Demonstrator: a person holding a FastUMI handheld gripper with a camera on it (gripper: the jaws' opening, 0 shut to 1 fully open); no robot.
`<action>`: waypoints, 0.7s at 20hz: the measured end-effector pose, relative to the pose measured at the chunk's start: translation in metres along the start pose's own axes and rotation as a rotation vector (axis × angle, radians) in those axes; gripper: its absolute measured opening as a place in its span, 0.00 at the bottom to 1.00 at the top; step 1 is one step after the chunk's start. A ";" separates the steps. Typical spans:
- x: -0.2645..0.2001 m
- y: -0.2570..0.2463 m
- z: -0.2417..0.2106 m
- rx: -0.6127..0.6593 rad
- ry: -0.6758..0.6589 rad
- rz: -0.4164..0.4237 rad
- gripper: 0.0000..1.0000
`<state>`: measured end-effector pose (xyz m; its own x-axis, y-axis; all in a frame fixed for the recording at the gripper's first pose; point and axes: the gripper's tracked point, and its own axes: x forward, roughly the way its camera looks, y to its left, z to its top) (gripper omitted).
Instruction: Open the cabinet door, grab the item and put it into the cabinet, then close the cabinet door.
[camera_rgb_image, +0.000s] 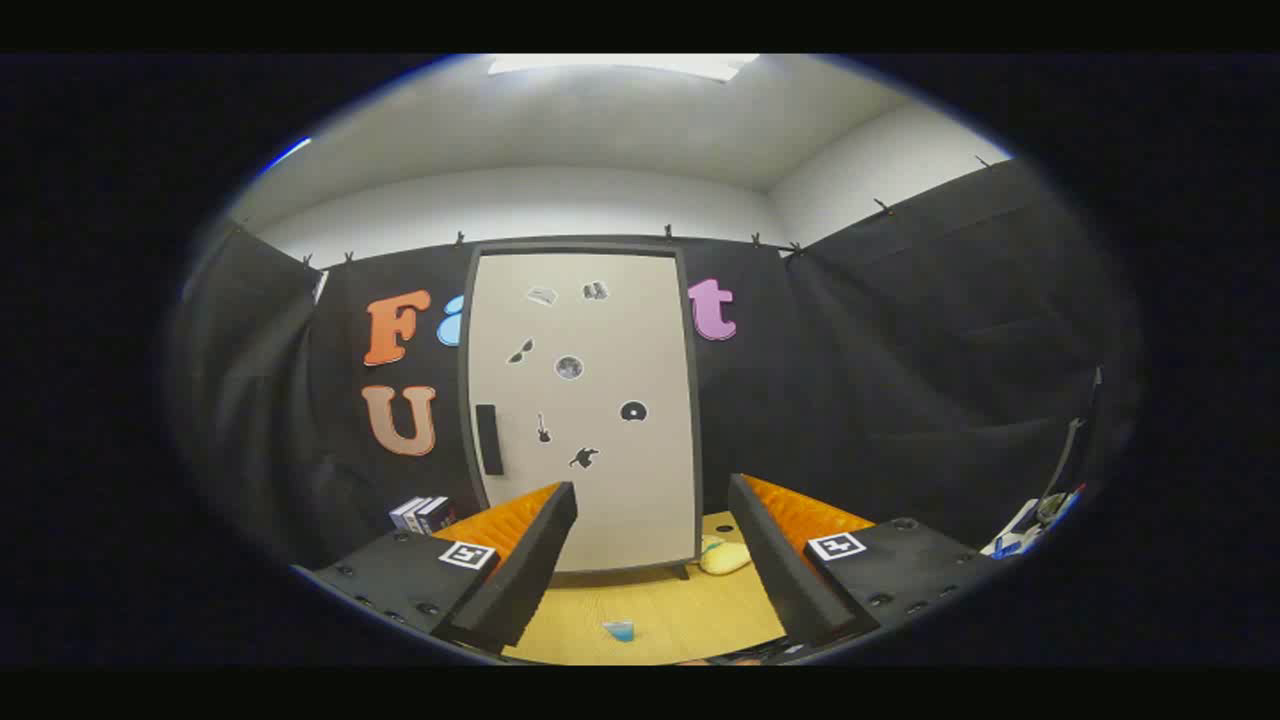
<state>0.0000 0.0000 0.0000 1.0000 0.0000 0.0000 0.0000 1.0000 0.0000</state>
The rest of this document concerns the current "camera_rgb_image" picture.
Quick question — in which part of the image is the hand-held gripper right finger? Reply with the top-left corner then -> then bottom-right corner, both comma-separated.
727,473 -> 1001,651

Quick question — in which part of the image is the black door handle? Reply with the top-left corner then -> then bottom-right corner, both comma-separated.
475,404 -> 504,476

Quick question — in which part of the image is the black backdrop cloth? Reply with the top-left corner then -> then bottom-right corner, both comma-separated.
170,155 -> 1146,571

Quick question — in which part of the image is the pale yellow plush toy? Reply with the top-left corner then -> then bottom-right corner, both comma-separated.
698,536 -> 753,577

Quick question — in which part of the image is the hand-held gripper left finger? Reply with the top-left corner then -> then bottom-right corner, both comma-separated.
312,481 -> 579,656

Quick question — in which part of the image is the dark grey cabinet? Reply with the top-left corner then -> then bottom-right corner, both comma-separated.
457,240 -> 704,583

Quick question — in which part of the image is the white and blue clutter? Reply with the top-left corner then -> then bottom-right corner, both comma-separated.
983,485 -> 1087,559

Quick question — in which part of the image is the ceiling light panel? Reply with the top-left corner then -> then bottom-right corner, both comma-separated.
488,54 -> 761,83

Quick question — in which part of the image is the white cabinet door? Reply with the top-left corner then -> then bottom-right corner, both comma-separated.
468,252 -> 697,573

